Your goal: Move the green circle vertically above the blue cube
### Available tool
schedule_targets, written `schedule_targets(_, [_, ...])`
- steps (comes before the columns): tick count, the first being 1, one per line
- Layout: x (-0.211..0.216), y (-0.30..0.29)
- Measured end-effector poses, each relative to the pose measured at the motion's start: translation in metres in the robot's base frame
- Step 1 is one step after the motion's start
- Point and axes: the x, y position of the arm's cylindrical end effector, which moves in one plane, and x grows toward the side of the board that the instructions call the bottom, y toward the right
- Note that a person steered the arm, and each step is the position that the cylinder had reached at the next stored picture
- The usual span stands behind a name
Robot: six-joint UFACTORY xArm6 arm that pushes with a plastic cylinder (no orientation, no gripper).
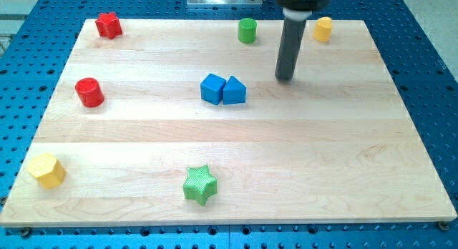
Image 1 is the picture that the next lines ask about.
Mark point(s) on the yellow hexagon block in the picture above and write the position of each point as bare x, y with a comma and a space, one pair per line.
47, 170

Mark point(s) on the black robot arm end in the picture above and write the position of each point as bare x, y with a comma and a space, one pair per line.
300, 10

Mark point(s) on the green star block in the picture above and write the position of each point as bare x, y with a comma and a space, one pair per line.
199, 185

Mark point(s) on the red star block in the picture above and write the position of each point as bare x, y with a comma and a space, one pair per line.
108, 25

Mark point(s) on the blue triangular prism block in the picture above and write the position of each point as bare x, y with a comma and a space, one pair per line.
234, 91

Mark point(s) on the wooden board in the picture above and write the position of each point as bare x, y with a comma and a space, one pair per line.
334, 145

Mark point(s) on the green cylinder block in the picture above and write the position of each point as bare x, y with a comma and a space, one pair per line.
247, 28

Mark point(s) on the blue cube block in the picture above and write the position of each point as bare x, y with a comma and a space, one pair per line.
211, 89

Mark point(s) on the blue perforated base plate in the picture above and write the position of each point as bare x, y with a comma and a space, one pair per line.
36, 56

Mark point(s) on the yellow heart-shaped block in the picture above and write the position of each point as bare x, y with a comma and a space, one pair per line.
323, 28

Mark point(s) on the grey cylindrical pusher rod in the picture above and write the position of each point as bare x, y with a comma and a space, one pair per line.
291, 39

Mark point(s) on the red cylinder block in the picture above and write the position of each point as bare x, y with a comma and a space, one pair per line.
89, 92

